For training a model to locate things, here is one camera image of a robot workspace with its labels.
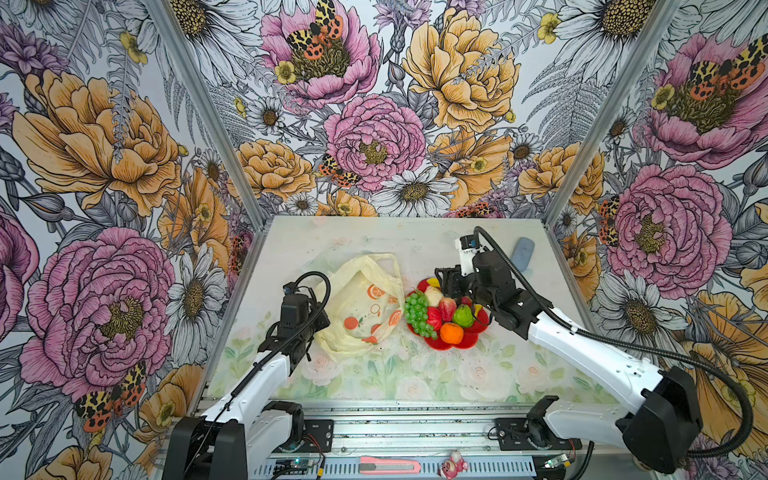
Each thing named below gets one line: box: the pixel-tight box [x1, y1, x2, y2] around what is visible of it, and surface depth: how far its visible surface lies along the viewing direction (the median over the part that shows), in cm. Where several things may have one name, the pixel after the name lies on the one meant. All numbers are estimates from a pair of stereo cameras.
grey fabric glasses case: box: [511, 237, 535, 272], surface depth 113 cm
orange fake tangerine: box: [440, 322, 464, 345], surface depth 89 cm
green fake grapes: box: [404, 290, 438, 340], surface depth 89 cm
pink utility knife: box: [359, 456, 422, 474], surface depth 71 cm
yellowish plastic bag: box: [315, 253, 405, 361], surface depth 97 cm
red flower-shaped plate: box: [407, 278, 490, 351], surface depth 89 cm
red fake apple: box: [438, 297, 457, 323], surface depth 91 cm
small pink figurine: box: [438, 449, 469, 479], surface depth 70 cm
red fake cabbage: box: [427, 306, 443, 333], surface depth 91 cm
